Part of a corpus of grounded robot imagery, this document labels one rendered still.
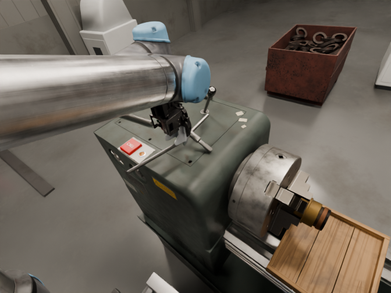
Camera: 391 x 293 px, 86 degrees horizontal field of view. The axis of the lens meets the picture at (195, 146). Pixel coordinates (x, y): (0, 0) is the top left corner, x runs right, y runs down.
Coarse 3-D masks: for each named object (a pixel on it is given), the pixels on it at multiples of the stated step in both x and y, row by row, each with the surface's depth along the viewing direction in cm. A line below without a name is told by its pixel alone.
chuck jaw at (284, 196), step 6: (270, 186) 63; (276, 186) 63; (270, 192) 63; (276, 192) 62; (282, 192) 63; (288, 192) 62; (276, 198) 63; (282, 198) 62; (288, 198) 61; (294, 198) 65; (300, 198) 64; (288, 204) 61; (294, 204) 64; (300, 204) 66; (306, 204) 65; (300, 210) 66
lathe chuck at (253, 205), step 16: (272, 160) 67; (288, 160) 67; (256, 176) 65; (272, 176) 64; (288, 176) 67; (256, 192) 64; (240, 208) 68; (256, 208) 64; (272, 208) 67; (256, 224) 66
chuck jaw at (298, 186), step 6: (300, 174) 78; (306, 174) 78; (294, 180) 77; (300, 180) 76; (306, 180) 77; (288, 186) 76; (294, 186) 75; (300, 186) 75; (306, 186) 74; (294, 192) 73; (300, 192) 73; (306, 192) 73; (306, 198) 71
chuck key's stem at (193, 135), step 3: (192, 132) 71; (192, 135) 70; (195, 135) 70; (192, 138) 71; (195, 138) 70; (198, 138) 70; (195, 141) 71; (198, 141) 70; (201, 141) 70; (201, 144) 70; (204, 144) 70; (207, 144) 70; (204, 147) 70; (207, 147) 70; (210, 147) 70; (207, 150) 70; (210, 150) 70
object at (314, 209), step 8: (304, 200) 70; (312, 200) 69; (312, 208) 66; (320, 208) 66; (304, 216) 67; (312, 216) 65; (320, 216) 65; (328, 216) 64; (312, 224) 66; (320, 224) 65
